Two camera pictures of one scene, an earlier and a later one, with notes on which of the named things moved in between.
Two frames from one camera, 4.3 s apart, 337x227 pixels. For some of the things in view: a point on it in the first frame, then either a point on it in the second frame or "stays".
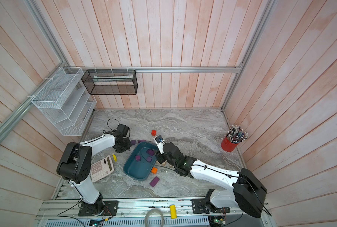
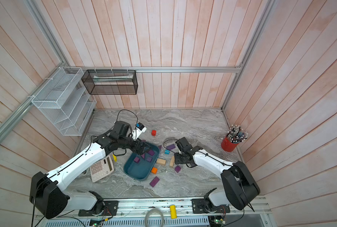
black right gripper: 159,157 → 177,159
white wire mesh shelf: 65,102 stays
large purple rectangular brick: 155,181 stays
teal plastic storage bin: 140,160 stays
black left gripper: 129,145 → 139,152
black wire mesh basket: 110,82 stays
